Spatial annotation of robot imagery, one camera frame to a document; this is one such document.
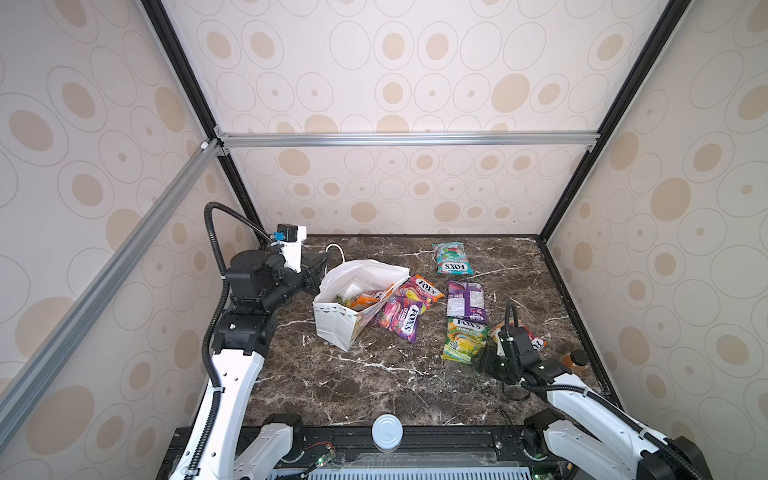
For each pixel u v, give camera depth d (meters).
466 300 0.97
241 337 0.46
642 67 0.76
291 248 0.56
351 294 0.97
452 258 1.09
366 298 0.83
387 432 0.71
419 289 1.02
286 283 0.56
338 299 0.92
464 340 0.89
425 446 0.75
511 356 0.66
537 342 0.87
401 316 0.92
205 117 0.84
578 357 0.79
